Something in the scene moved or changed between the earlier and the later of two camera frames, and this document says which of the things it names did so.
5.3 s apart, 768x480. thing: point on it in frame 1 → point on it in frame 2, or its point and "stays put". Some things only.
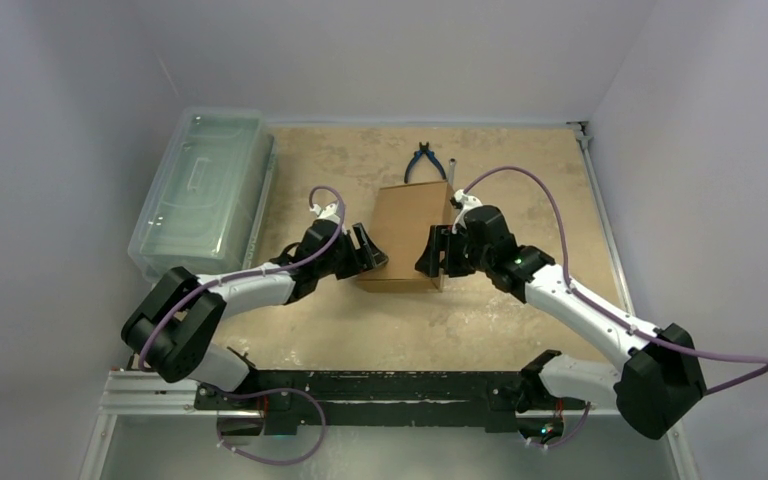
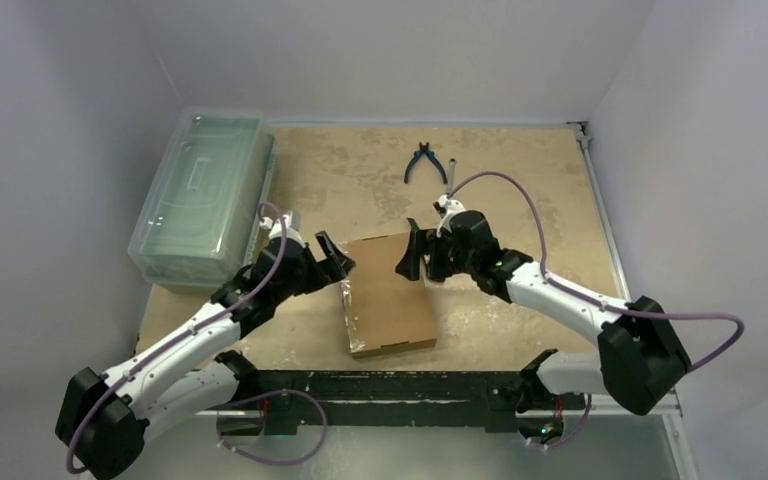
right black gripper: x=448 y=250 stays put
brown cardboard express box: x=401 y=228 → x=385 y=312
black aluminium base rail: x=385 y=401 stays put
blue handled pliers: x=423 y=148 stays put
